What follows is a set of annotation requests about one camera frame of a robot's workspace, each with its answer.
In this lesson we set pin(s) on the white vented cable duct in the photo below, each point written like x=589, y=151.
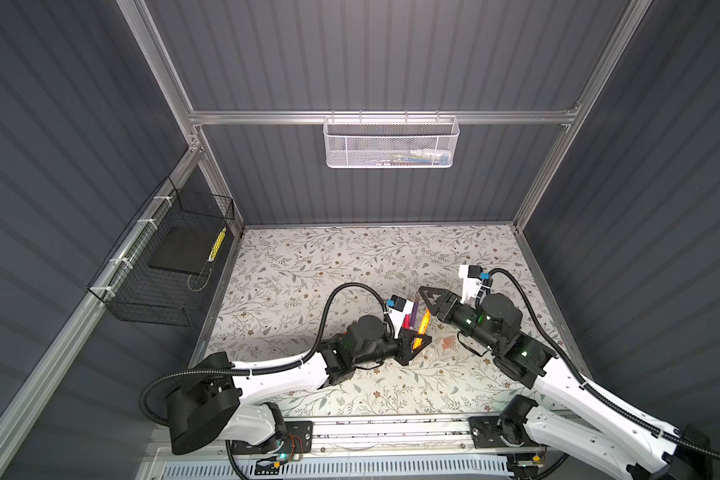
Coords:
x=415, y=466

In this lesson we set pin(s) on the white wire mesh basket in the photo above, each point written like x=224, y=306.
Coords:
x=346, y=137

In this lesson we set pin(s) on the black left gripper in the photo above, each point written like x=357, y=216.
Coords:
x=404, y=346

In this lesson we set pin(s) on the black wire basket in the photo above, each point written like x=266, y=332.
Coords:
x=134, y=292

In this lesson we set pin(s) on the purple marker pen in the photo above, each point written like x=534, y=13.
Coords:
x=414, y=313

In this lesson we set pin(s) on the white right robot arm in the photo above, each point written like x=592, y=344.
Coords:
x=609, y=434

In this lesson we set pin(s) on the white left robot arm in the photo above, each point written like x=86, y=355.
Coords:
x=203, y=408

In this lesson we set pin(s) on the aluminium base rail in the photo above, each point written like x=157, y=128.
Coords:
x=397, y=433

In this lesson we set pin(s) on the black foam block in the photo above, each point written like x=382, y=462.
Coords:
x=183, y=250

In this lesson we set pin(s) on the pens in white basket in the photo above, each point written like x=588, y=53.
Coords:
x=410, y=158

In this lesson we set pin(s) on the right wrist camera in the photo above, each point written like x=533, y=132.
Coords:
x=476, y=284

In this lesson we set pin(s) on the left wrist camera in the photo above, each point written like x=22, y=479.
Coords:
x=397, y=307

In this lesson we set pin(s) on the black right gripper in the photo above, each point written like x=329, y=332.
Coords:
x=445, y=305

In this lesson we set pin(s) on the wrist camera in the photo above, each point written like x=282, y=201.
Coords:
x=476, y=284
x=397, y=307

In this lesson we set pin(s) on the yellow orange marker pen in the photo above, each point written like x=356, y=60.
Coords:
x=421, y=330

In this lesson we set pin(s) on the yellow marker in basket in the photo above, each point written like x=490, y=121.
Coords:
x=218, y=242

